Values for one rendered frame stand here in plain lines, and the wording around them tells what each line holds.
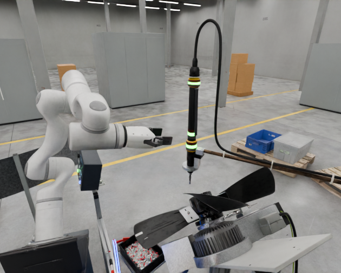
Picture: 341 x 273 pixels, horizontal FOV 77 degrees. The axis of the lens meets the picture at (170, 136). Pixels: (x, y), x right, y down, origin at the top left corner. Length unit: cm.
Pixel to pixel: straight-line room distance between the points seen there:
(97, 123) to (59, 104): 47
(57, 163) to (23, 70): 551
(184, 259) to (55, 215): 65
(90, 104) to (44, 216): 73
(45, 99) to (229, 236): 97
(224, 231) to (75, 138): 71
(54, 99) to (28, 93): 569
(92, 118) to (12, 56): 608
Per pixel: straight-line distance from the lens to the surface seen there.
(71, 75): 95
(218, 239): 101
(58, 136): 115
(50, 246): 110
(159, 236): 98
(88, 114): 63
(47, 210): 123
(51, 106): 107
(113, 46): 694
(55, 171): 127
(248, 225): 118
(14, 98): 679
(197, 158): 86
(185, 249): 113
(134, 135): 69
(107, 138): 67
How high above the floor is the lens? 192
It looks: 23 degrees down
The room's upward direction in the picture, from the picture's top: straight up
